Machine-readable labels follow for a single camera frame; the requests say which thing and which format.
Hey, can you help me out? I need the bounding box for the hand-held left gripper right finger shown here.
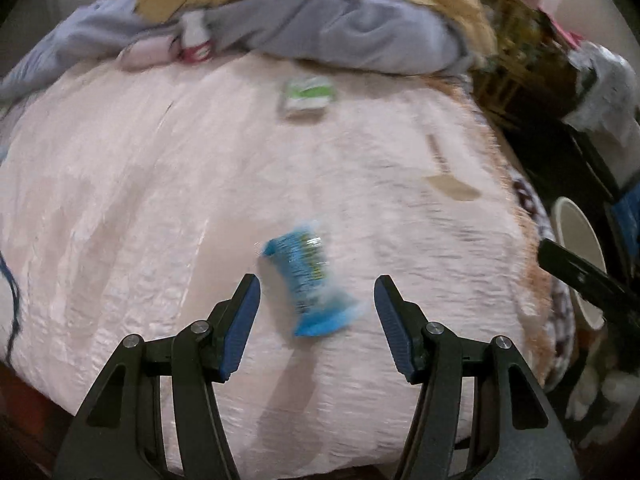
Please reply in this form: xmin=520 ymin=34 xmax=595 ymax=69
xmin=374 ymin=275 xmax=583 ymax=480

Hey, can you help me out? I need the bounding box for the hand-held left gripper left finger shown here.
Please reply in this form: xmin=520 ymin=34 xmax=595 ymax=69
xmin=52 ymin=273 xmax=262 ymax=480

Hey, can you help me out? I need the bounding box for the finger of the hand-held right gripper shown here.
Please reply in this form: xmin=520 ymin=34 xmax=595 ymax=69
xmin=537 ymin=237 xmax=640 ymax=322

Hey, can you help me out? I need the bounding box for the white trash bin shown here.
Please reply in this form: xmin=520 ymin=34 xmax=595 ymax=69
xmin=550 ymin=197 xmax=609 ymax=332

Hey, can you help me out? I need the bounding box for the blue snack packet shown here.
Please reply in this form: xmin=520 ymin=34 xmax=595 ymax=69
xmin=259 ymin=220 xmax=364 ymax=339

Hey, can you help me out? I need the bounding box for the small green white box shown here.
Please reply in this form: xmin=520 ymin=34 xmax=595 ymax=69
xmin=279 ymin=76 xmax=339 ymax=122

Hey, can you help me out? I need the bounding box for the brown white patterned blanket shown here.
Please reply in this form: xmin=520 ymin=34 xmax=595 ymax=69
xmin=500 ymin=160 xmax=578 ymax=393

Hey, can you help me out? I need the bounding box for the white plush toy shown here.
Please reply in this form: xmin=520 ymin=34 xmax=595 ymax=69
xmin=565 ymin=340 xmax=640 ymax=448

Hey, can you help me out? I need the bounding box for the pink bed blanket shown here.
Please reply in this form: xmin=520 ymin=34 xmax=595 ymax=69
xmin=0 ymin=55 xmax=556 ymax=476

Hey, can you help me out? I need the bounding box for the brown spoon-shaped item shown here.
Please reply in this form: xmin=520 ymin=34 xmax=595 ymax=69
xmin=426 ymin=134 xmax=482 ymax=202

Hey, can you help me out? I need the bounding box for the white crumpled plastic bag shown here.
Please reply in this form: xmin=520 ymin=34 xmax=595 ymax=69
xmin=562 ymin=42 xmax=640 ymax=183

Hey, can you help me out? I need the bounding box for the cluttered wooden shelf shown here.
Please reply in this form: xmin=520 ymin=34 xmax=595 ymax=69
xmin=467 ymin=0 xmax=593 ymax=128

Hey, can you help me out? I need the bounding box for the grey blue cloth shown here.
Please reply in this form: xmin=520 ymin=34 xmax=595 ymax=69
xmin=0 ymin=0 xmax=478 ymax=103

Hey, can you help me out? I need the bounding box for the blue cord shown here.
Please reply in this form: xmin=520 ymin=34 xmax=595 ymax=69
xmin=0 ymin=249 xmax=22 ymax=363

